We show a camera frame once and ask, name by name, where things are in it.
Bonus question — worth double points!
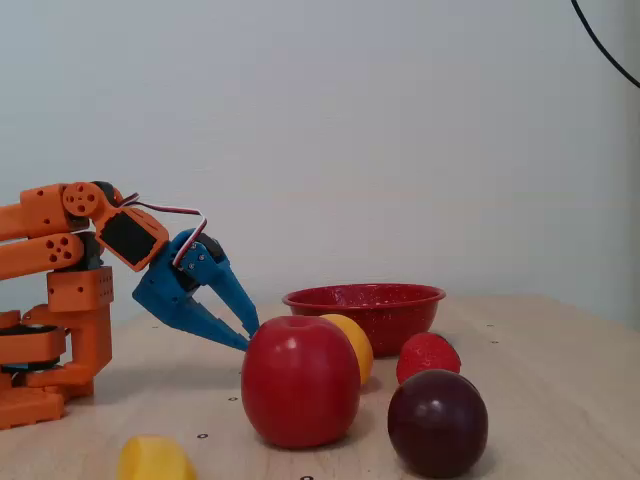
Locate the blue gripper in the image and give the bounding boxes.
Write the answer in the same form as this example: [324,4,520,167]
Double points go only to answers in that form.
[132,228,261,352]

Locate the yellow toy banana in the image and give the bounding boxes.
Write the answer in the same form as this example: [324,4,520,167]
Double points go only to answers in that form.
[116,434,199,480]

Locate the red speckled enamel bowl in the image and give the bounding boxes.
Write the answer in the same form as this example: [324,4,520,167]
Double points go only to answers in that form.
[282,283,447,358]

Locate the red toy apple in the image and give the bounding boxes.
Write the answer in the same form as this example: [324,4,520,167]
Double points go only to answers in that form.
[240,314,362,449]

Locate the yellow-orange toy peach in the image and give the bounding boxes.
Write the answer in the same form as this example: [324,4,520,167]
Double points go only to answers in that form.
[319,313,375,386]

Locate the red toy strawberry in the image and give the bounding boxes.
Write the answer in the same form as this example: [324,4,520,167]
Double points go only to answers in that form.
[396,332,462,385]

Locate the dark purple toy plum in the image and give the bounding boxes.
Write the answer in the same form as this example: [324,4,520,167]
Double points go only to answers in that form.
[387,368,489,479]

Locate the white red black servo cable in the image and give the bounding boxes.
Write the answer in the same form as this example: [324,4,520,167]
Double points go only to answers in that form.
[117,192,209,267]

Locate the thin black hanging cable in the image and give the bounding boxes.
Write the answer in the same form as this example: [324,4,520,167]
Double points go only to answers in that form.
[570,0,640,89]

